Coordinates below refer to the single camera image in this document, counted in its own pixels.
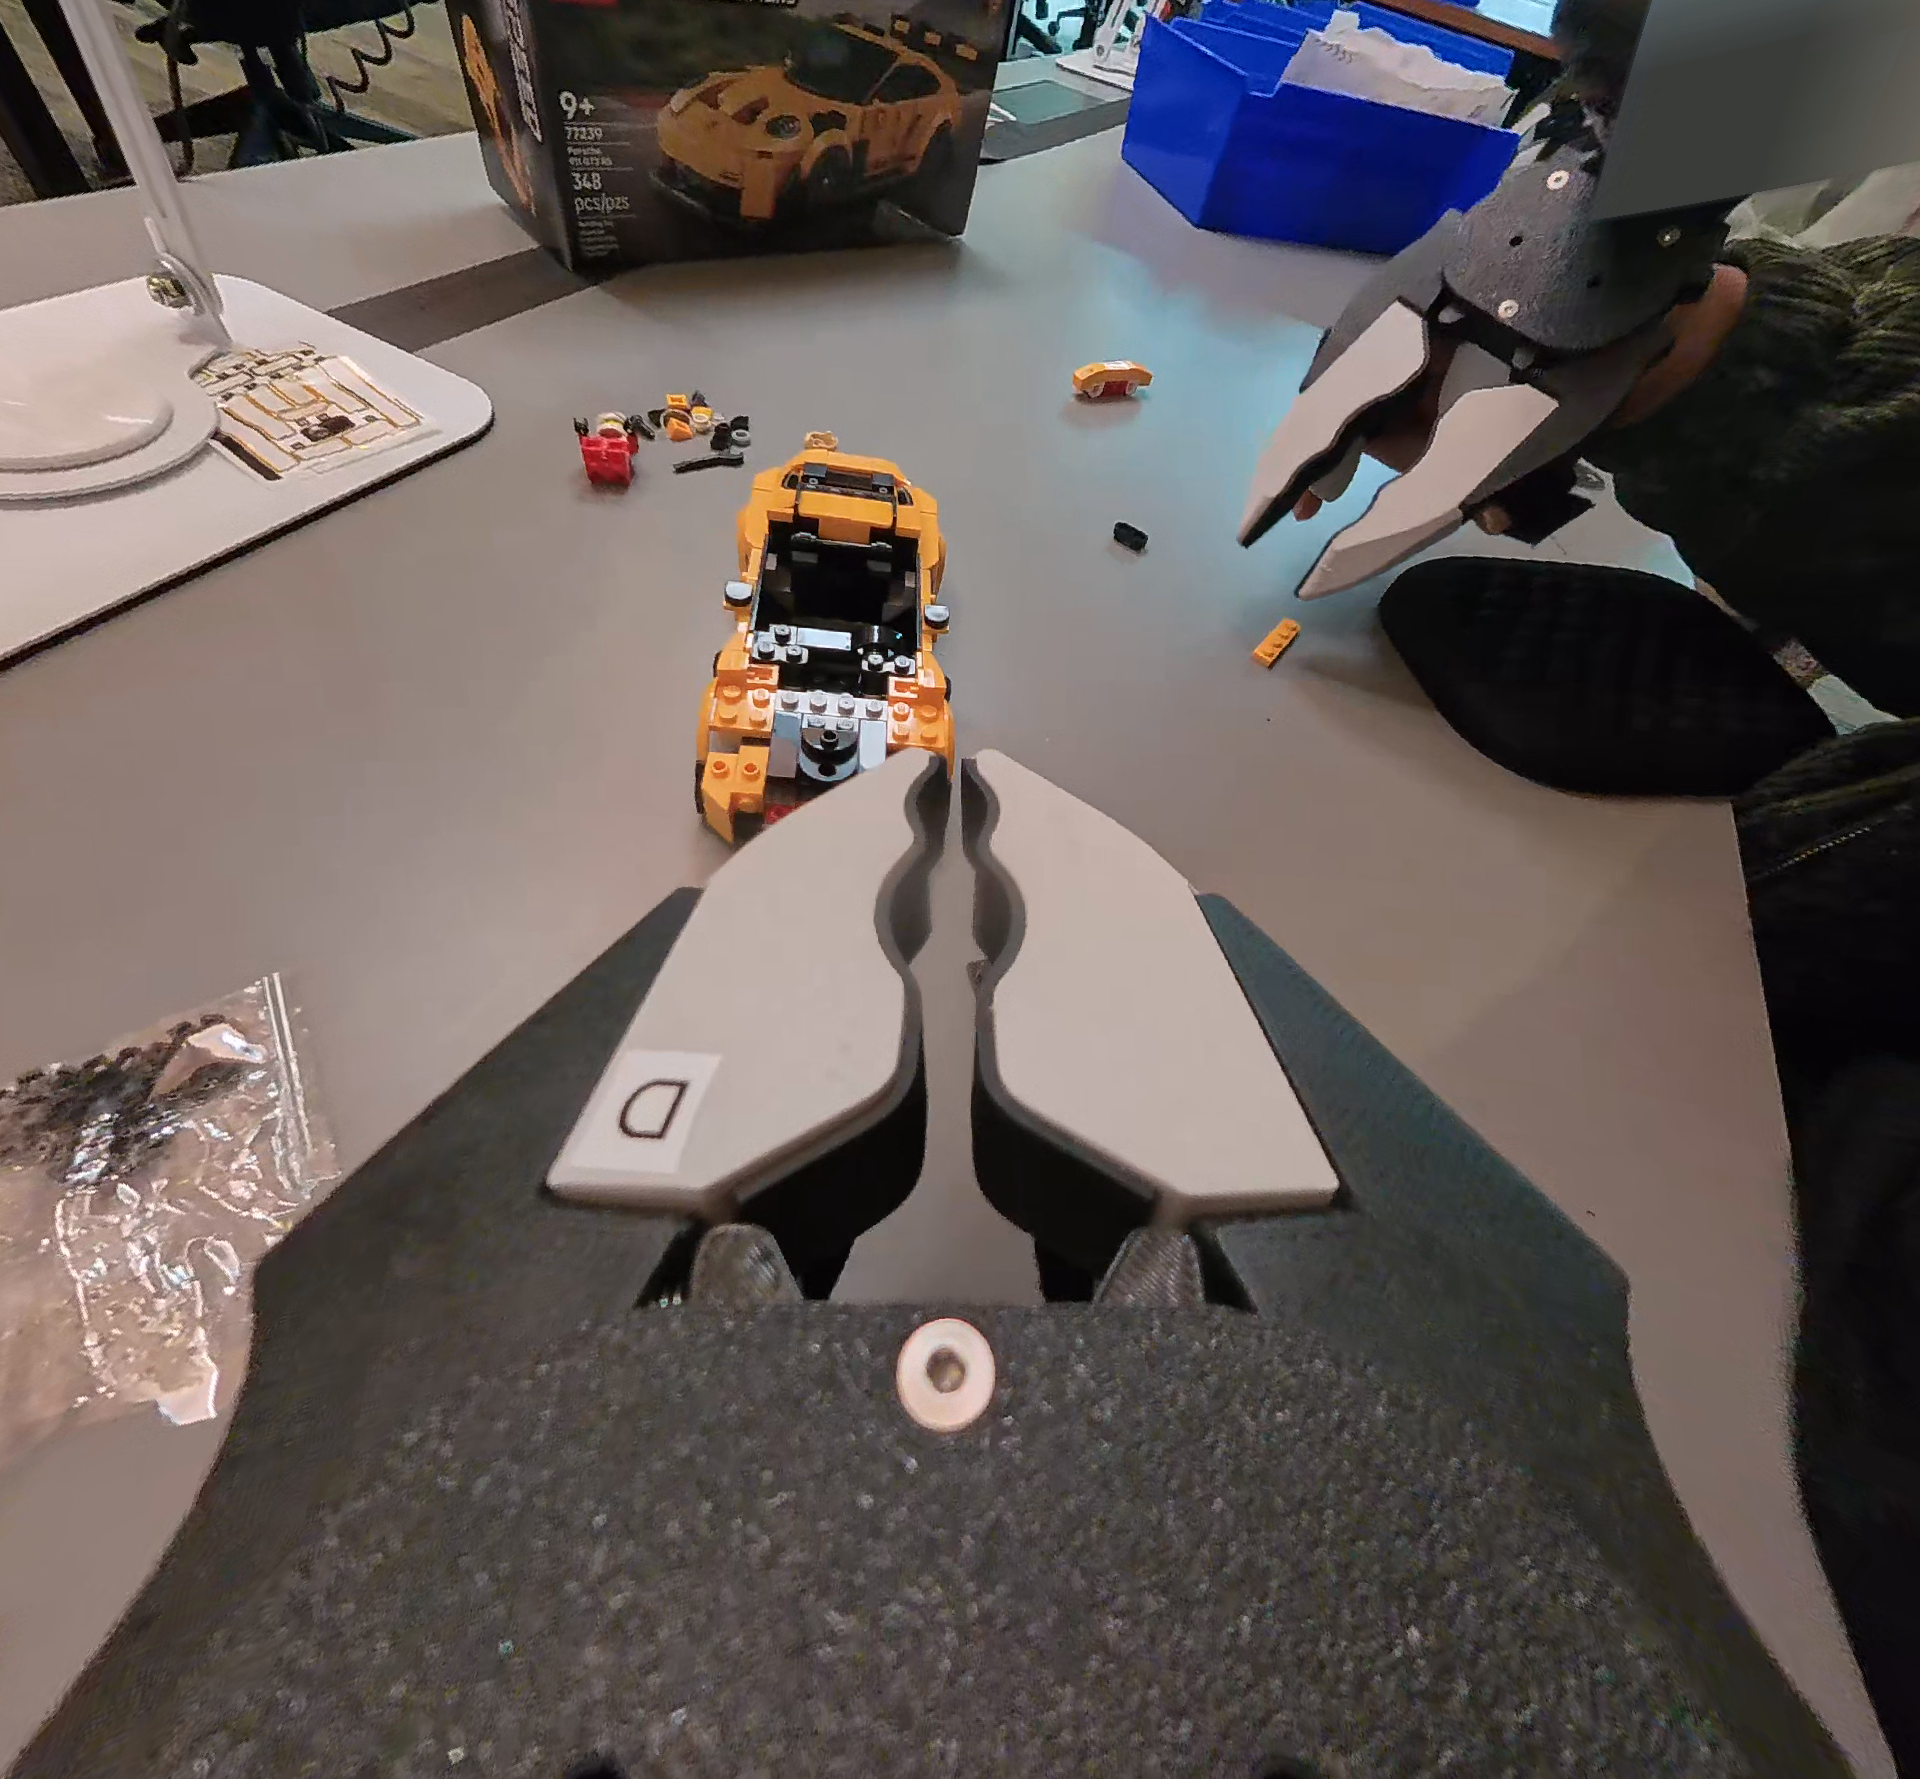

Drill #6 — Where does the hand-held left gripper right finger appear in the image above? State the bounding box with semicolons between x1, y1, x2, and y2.
960;750;1343;1224

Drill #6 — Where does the pile of small lego pieces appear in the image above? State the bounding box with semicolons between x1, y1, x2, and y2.
624;388;758;452

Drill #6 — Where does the coiled black cable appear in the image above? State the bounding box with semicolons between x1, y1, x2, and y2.
323;0;415;109

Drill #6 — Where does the sticker sheet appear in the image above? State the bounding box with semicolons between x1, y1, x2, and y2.
194;342;429;480

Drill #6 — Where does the crumpled white paper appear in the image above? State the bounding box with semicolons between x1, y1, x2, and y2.
1283;25;1516;132

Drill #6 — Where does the person's right hand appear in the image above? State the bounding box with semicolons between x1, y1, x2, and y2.
1610;265;1753;435

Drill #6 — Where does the clear plastic bag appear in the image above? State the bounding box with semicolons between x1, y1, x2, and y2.
0;972;338;1428

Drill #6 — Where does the lego set box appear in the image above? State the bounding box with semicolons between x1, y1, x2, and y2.
419;0;1025;272

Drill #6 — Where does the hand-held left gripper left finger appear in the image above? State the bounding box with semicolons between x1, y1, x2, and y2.
544;754;954;1211

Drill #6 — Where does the yellow lego car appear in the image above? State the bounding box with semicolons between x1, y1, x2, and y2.
694;449;957;849

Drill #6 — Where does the person's right forearm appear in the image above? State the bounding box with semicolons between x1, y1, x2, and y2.
1591;234;1920;669

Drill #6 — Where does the black textured oval pad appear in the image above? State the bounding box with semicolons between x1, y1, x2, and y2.
1377;556;1838;797

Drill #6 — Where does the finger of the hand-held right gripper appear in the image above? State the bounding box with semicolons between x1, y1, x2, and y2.
1238;301;1436;550
1293;382;1565;602

